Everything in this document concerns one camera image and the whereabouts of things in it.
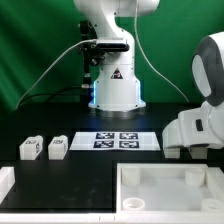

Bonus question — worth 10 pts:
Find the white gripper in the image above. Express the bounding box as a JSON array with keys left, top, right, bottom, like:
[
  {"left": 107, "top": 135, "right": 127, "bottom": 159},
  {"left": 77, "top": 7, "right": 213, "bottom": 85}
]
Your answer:
[{"left": 162, "top": 105, "right": 224, "bottom": 149}]

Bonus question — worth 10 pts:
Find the white square table top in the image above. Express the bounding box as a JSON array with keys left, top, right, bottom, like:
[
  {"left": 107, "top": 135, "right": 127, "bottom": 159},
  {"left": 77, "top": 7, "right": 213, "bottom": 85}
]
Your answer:
[{"left": 116, "top": 163, "right": 224, "bottom": 224}]

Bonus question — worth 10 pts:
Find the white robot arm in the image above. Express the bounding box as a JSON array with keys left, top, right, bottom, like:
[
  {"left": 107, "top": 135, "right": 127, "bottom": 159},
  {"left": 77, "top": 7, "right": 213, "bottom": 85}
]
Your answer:
[{"left": 73, "top": 0, "right": 224, "bottom": 149}]

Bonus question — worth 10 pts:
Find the white sheet with tags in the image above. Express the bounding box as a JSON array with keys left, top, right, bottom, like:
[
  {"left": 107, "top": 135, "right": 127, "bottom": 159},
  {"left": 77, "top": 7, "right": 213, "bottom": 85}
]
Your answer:
[{"left": 70, "top": 132, "right": 160, "bottom": 151}]

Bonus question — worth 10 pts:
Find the white left obstacle block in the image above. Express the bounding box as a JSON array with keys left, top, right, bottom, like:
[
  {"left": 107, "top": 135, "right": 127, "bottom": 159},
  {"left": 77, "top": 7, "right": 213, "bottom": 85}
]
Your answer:
[{"left": 0, "top": 167, "right": 15, "bottom": 204}]

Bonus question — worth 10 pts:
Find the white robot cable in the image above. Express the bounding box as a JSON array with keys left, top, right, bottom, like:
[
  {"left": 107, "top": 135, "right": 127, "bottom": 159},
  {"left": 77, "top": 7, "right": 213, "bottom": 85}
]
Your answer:
[{"left": 133, "top": 0, "right": 190, "bottom": 103}]

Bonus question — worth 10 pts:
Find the black cable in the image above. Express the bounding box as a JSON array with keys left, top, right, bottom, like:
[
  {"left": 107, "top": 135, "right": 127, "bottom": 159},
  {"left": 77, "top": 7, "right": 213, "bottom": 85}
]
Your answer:
[{"left": 18, "top": 85, "right": 92, "bottom": 107}]

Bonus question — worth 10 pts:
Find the black camera on stand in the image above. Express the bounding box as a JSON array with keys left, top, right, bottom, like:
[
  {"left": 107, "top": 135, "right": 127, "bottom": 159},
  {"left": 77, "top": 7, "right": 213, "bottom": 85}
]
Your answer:
[{"left": 77, "top": 20, "right": 129, "bottom": 103}]

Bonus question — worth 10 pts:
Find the white camera cable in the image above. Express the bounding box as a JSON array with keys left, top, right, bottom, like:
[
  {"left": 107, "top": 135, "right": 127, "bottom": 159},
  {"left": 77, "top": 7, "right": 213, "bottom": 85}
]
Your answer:
[{"left": 15, "top": 38, "right": 98, "bottom": 109}]

